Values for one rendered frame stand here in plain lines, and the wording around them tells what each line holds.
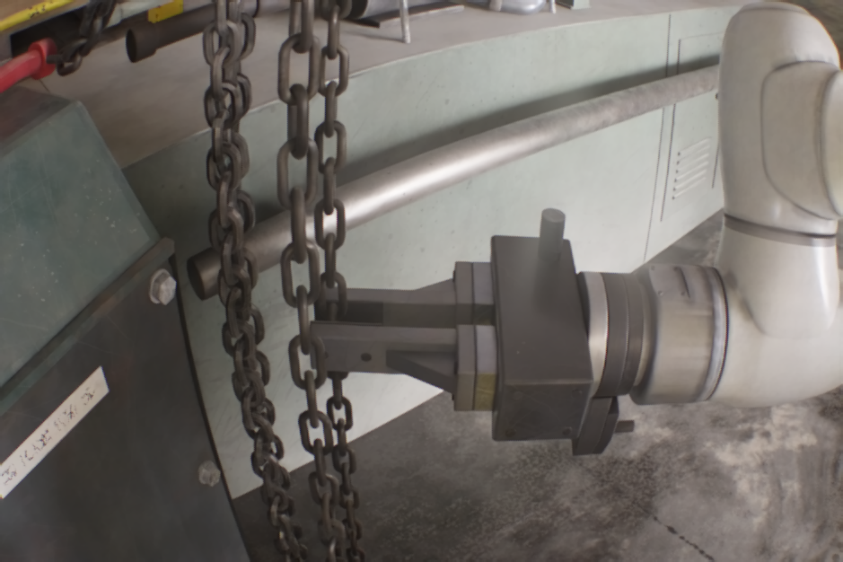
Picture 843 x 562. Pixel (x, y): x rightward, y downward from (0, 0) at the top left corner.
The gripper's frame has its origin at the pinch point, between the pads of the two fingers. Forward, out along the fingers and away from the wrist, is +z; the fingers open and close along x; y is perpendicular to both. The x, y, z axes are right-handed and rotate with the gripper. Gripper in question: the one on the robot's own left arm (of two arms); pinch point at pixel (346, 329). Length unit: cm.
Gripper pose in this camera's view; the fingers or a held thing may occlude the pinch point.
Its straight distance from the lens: 51.3
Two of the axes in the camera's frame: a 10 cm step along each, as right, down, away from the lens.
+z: -10.0, -0.3, -0.1
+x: -0.1, 6.1, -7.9
